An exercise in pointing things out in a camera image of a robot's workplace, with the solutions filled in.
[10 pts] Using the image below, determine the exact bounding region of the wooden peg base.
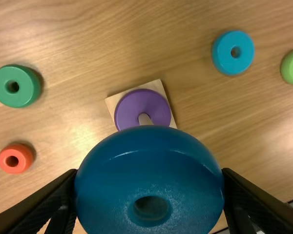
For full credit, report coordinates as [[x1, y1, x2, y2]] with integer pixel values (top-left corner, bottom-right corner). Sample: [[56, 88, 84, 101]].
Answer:
[[105, 78, 178, 134]]

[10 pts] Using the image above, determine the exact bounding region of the dark blue ring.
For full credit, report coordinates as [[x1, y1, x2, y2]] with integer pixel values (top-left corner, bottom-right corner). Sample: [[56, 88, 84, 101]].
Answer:
[[74, 125, 225, 234]]

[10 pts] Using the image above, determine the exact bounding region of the dark green ring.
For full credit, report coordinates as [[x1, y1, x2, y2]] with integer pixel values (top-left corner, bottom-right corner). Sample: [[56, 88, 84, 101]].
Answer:
[[0, 64, 42, 108]]

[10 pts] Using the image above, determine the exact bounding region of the purple ring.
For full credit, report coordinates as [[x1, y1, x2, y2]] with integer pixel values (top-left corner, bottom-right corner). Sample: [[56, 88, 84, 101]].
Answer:
[[114, 88, 171, 132]]

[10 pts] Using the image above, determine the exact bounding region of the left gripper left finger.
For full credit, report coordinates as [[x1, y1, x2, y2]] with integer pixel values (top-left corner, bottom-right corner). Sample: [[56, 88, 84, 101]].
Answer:
[[0, 168, 78, 234]]

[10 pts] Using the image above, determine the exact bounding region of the orange ring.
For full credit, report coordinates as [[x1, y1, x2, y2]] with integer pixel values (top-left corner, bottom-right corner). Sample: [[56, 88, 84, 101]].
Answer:
[[0, 143, 36, 175]]

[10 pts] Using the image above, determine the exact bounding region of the light blue ring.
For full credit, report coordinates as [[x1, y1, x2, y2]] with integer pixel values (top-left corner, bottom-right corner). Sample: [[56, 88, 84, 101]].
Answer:
[[211, 30, 256, 76]]

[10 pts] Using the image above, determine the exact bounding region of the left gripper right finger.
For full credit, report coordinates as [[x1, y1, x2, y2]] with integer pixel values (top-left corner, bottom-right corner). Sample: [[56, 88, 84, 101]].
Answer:
[[221, 167, 293, 234]]

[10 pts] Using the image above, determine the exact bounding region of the light green ring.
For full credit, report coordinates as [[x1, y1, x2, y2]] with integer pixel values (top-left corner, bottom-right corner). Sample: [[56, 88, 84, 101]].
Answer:
[[280, 49, 293, 85]]

